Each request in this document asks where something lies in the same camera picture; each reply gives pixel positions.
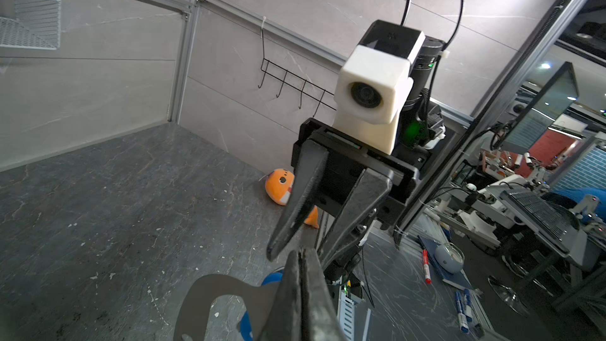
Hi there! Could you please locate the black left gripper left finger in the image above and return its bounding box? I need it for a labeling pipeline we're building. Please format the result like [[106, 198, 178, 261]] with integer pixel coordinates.
[[260, 251, 302, 341]]

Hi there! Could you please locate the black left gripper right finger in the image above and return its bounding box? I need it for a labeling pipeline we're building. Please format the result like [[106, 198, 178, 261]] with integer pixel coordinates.
[[299, 247, 346, 341]]

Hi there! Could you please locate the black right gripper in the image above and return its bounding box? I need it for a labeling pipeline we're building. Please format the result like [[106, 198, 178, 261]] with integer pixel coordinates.
[[266, 118, 421, 270]]

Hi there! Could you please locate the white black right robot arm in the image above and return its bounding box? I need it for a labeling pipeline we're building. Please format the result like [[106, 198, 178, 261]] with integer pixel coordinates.
[[267, 22, 445, 281]]

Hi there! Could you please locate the orange round toy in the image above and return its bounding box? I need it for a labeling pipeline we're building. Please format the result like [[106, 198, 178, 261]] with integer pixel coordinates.
[[264, 169, 320, 229]]

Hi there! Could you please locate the red marker pen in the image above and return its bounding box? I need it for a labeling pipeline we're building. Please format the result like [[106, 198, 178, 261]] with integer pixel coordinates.
[[421, 246, 432, 284]]

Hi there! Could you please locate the blue marker pen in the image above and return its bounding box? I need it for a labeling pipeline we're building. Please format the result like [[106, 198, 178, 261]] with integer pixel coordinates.
[[454, 290, 470, 334]]

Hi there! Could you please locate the black wire hook rack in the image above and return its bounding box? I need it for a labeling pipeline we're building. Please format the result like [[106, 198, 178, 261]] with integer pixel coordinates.
[[257, 17, 336, 117]]

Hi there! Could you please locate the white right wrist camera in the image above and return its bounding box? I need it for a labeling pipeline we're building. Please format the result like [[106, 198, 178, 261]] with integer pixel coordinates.
[[333, 20, 426, 155]]

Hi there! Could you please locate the black camera cable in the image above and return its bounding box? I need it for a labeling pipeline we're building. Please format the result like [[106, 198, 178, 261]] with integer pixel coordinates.
[[399, 0, 466, 119]]

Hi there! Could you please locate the white wire mesh basket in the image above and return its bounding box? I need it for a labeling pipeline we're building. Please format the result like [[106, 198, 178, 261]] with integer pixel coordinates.
[[1, 0, 61, 51]]

